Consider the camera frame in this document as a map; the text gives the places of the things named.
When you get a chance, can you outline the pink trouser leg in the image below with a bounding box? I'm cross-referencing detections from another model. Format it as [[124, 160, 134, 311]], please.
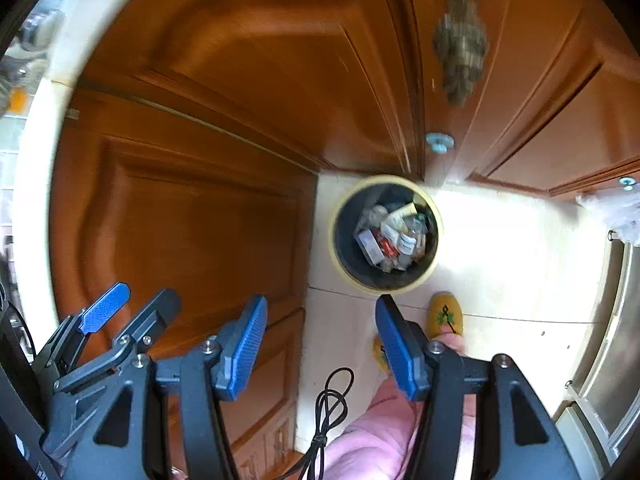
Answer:
[[323, 333, 476, 479]]

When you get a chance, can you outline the round trash bin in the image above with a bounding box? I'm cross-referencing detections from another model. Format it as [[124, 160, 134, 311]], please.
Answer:
[[329, 176, 442, 294]]

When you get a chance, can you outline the black cable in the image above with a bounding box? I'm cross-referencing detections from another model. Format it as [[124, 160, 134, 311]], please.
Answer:
[[286, 366, 356, 480]]

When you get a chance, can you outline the ornate metal door handle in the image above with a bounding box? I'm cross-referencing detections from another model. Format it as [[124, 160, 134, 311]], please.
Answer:
[[434, 0, 488, 107]]

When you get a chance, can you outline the wooden cabinet door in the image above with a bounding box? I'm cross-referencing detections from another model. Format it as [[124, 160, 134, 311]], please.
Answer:
[[49, 0, 639, 479]]

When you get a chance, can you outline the yellow slipper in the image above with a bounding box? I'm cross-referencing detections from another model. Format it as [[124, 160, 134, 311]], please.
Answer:
[[425, 292, 463, 339]]

